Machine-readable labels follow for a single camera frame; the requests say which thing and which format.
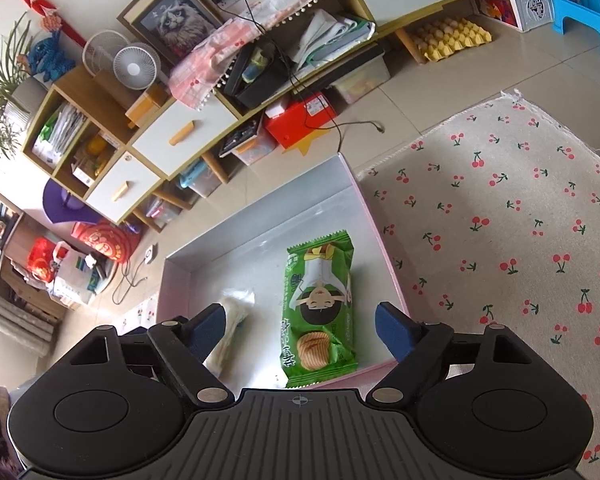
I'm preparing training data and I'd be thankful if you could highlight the pink cardboard box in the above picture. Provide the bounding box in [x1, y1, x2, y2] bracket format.
[157, 155, 406, 392]

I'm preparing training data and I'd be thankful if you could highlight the clear rice cracker packet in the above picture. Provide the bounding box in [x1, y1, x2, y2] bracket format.
[204, 290, 254, 377]

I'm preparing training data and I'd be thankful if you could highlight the pink cherry cloth cover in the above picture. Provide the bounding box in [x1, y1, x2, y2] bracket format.
[169, 0, 317, 108]

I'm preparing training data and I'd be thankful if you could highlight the green chips packet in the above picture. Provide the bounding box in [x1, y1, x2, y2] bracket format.
[279, 230, 358, 389]

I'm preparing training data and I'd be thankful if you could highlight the black storage case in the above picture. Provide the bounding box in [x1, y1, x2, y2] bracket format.
[222, 40, 294, 110]

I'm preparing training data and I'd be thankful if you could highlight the red gift bag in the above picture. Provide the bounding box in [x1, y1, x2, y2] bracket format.
[71, 222, 130, 263]

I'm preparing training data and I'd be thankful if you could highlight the framed cat picture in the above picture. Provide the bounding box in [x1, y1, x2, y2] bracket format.
[118, 0, 223, 70]

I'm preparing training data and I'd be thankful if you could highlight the wooden TV cabinet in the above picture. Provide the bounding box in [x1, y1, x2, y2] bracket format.
[30, 0, 457, 223]

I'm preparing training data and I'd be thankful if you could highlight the yellow egg tray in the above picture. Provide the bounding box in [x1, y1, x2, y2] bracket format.
[413, 18, 493, 62]

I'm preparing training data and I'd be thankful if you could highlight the cherry pattern tablecloth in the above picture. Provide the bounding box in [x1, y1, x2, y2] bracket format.
[114, 90, 600, 476]

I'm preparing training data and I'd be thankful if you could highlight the white paper shopping bag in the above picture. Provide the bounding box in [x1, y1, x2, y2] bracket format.
[46, 242, 109, 309]

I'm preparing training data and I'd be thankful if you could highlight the white desk fan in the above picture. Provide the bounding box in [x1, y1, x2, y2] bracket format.
[112, 42, 161, 91]

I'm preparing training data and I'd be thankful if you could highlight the red box under cabinet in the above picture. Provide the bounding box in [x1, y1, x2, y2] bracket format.
[263, 92, 337, 150]

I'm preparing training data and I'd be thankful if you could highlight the purple hat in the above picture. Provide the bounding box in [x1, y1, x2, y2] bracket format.
[42, 179, 102, 224]

